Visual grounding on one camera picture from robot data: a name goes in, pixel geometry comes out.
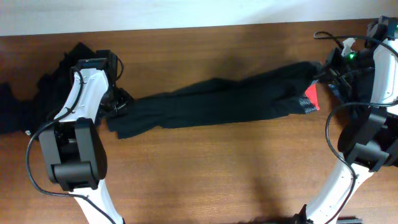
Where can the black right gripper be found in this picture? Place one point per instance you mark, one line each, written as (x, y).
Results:
(329, 70)

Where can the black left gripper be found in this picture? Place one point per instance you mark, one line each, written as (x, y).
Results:
(121, 99)

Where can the black leggings red waistband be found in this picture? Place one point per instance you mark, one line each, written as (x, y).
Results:
(268, 95)

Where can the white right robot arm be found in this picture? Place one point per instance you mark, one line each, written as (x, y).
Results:
(369, 142)

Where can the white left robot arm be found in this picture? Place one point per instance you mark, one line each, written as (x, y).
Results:
(74, 155)

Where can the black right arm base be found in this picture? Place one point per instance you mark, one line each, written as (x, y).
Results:
(301, 218)

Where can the dark blue jeans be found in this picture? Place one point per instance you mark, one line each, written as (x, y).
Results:
(354, 85)

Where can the black garment pile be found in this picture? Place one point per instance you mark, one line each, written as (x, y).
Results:
(53, 90)

